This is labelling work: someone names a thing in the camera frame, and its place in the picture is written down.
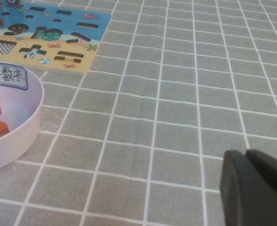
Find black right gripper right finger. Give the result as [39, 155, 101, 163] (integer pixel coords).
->
[245, 148, 277, 200]

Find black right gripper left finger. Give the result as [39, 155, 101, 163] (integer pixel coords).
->
[219, 150, 277, 226]

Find pink plastic bowl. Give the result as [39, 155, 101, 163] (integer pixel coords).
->
[0, 60, 45, 174]

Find sea-themed wooden puzzle board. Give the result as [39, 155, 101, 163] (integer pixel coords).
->
[0, 0, 112, 76]

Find orange number piece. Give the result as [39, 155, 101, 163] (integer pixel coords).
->
[0, 121, 11, 140]

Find grey white-checked tablecloth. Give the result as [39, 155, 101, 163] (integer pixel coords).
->
[0, 0, 277, 226]

